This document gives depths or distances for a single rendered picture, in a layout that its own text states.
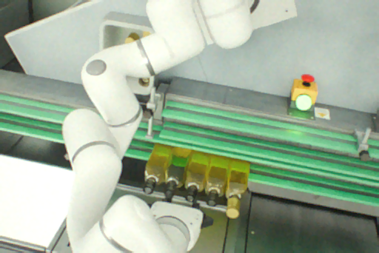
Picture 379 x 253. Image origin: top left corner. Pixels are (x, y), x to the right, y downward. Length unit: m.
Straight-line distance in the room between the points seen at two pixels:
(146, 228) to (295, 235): 0.81
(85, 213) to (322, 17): 0.88
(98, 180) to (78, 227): 0.09
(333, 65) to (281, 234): 0.53
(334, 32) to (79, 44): 0.80
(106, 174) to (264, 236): 0.71
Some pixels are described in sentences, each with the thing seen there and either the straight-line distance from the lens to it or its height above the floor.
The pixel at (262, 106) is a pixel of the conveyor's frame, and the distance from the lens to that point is 1.35.
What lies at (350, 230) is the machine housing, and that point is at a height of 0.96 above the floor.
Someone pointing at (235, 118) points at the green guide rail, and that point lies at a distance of 1.31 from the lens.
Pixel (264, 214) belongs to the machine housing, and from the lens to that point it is 1.45.
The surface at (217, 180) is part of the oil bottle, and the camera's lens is 1.23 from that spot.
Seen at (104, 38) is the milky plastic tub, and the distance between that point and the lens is 1.38.
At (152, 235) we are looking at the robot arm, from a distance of 0.68.
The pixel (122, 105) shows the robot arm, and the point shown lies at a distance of 0.93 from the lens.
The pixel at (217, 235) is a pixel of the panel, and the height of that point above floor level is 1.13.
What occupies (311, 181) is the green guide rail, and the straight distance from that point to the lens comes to 1.42.
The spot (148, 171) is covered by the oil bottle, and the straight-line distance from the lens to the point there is 1.25.
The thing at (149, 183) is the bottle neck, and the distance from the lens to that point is 1.22.
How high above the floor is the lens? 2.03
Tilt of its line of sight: 57 degrees down
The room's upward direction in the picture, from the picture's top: 161 degrees counter-clockwise
